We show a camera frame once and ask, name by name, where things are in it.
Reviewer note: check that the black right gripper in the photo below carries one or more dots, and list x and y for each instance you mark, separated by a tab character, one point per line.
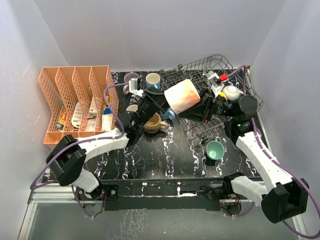
203	110

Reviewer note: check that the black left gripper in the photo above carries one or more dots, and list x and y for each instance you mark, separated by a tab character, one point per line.
156	99

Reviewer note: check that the peach pink mug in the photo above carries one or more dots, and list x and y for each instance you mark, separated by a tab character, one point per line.
182	96

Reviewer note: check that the white speckled ceramic mug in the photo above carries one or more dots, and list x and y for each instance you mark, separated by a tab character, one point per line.
232	93

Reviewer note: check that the green teal mug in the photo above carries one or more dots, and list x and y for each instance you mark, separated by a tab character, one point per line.
215	150

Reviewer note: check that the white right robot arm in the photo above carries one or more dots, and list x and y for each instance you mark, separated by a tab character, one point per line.
283	195

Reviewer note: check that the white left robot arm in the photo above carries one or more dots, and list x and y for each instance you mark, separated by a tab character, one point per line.
66	161

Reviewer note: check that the blue mug white interior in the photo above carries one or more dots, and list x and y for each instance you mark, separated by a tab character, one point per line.
153	80

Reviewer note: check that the pink mug white interior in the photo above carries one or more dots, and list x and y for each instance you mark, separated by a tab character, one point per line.
132	108

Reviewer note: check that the light blue ribbed mug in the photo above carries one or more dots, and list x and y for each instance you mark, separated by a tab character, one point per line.
168	115

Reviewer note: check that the lilac mug at back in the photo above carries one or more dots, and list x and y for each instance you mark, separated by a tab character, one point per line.
126	79

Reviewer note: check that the tan glazed round mug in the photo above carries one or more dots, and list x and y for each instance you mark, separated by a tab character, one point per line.
155	124

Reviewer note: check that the papers in organizer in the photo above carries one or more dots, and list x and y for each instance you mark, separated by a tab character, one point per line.
88	121

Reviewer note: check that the orange plastic file organizer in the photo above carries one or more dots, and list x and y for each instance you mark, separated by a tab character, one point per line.
77	97

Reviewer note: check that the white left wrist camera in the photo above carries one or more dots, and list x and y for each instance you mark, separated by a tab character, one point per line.
135	86

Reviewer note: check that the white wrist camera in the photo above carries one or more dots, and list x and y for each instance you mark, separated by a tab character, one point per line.
135	86
217	81

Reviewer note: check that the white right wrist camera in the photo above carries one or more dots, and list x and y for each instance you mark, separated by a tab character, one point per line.
217	81

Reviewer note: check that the grey wire dish rack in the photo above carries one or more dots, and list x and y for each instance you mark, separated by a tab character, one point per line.
245	108

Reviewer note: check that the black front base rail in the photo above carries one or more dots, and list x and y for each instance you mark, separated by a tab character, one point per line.
158	194

